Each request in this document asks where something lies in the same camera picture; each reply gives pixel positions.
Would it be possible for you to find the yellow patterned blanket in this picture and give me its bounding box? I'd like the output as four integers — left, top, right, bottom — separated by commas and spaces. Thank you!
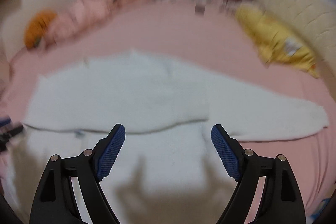
235, 5, 319, 79

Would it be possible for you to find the cream padded headboard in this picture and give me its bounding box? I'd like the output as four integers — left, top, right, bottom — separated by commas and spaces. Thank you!
236, 0, 336, 78

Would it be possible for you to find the orange plush pumpkin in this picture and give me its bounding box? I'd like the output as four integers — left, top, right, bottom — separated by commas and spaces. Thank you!
23, 9, 57, 50

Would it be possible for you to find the pink crumpled duvet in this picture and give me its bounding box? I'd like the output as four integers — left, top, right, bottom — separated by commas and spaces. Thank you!
43, 0, 151, 47

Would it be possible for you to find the small black object on bed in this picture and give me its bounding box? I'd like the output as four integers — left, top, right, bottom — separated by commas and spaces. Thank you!
195, 4, 206, 15

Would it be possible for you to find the white fluffy cardigan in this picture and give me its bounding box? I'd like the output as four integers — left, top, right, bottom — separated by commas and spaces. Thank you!
5, 52, 331, 223

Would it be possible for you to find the pink bed sheet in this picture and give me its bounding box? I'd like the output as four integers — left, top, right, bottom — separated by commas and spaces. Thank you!
1, 2, 335, 215

